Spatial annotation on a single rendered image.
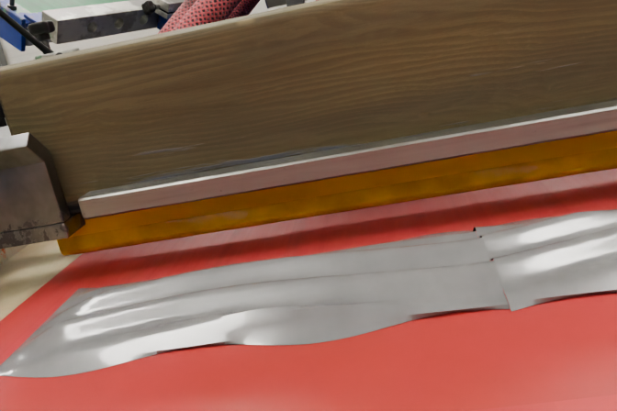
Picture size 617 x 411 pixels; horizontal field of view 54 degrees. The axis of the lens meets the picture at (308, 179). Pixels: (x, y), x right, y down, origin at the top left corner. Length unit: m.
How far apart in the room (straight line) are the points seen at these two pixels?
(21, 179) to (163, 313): 0.11
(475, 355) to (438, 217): 0.11
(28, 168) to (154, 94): 0.07
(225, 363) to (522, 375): 0.09
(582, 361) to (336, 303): 0.08
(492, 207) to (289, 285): 0.11
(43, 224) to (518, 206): 0.22
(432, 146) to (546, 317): 0.10
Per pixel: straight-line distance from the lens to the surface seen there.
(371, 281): 0.22
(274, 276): 0.24
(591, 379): 0.17
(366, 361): 0.19
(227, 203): 0.30
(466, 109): 0.28
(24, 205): 0.31
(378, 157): 0.26
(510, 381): 0.17
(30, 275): 0.35
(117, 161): 0.30
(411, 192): 0.29
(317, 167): 0.27
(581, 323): 0.20
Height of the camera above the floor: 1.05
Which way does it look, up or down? 15 degrees down
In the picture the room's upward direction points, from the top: 12 degrees counter-clockwise
